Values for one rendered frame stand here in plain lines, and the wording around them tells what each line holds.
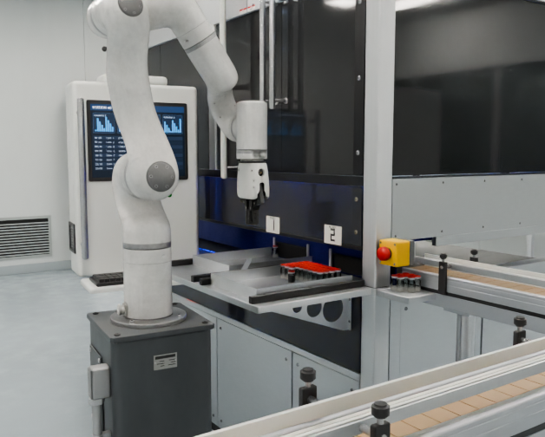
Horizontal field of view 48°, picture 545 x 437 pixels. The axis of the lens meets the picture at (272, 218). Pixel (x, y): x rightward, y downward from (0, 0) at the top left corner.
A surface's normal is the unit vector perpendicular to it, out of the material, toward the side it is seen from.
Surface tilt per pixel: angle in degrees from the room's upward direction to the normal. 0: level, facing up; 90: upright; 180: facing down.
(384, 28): 90
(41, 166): 90
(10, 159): 90
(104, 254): 90
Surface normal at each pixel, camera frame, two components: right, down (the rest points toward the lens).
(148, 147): 0.29, -0.36
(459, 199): 0.56, 0.08
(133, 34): 0.51, 0.69
